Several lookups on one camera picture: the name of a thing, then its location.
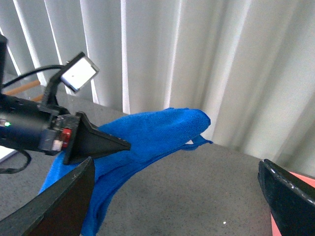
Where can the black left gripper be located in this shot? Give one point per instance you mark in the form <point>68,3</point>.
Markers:
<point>29,125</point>

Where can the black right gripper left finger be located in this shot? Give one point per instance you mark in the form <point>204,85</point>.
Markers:
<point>59,210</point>

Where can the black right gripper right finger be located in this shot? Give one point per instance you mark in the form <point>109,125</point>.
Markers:
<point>290,197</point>

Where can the blue microfiber cloth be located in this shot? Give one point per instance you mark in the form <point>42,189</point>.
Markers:
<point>153,136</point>

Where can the white pleated curtain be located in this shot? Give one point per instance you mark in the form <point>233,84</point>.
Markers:
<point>248,64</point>

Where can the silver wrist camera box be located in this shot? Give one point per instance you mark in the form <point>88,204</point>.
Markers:
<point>78,72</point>

